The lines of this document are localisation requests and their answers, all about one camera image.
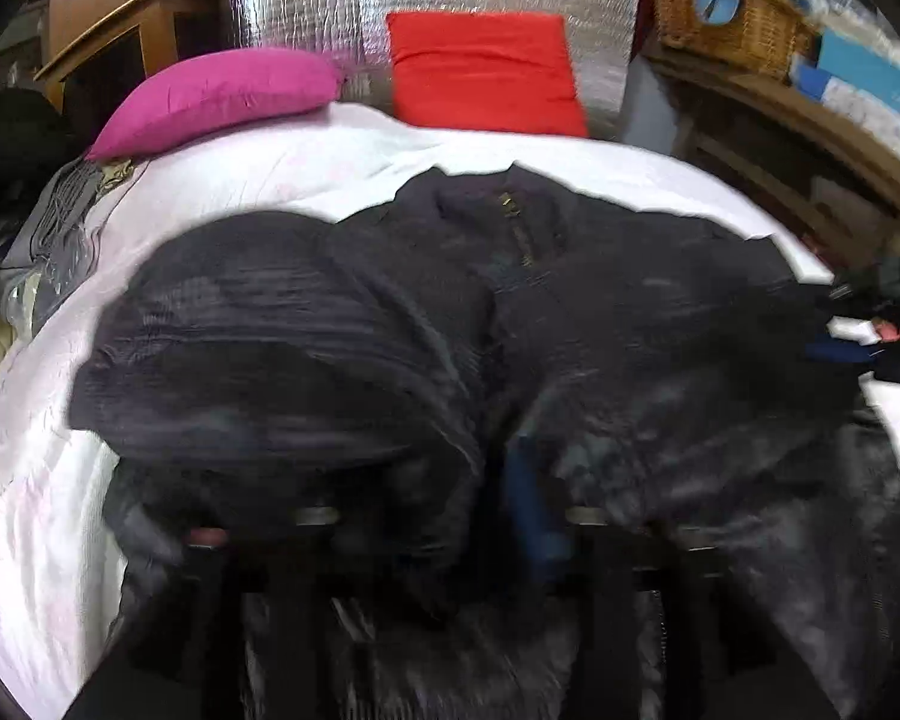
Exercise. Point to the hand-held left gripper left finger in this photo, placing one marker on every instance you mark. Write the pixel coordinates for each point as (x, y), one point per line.
(289, 615)

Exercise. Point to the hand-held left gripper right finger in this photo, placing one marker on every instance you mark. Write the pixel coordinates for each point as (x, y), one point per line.
(534, 510)

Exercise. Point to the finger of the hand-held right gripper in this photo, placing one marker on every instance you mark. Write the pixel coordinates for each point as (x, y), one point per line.
(840, 349)

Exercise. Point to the black jacket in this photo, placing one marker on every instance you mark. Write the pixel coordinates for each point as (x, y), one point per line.
(390, 360)

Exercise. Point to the wooden shelf unit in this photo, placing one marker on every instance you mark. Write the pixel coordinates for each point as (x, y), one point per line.
(787, 135)

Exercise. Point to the light blue box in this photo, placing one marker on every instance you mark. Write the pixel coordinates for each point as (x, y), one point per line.
(866, 75)

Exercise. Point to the white bed blanket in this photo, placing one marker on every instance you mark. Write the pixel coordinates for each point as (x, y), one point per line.
(45, 540)

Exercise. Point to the wicker basket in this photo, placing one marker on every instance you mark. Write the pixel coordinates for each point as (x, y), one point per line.
(727, 11)

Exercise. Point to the red pillow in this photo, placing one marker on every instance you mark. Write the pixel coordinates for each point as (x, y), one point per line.
(484, 71)

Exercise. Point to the grey printed shirt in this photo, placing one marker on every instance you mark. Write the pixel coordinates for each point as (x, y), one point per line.
(60, 225)

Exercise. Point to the pink pillow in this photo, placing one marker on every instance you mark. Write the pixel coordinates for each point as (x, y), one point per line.
(210, 94)

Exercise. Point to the wooden cabinet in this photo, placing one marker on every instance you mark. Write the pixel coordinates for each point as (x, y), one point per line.
(112, 37)

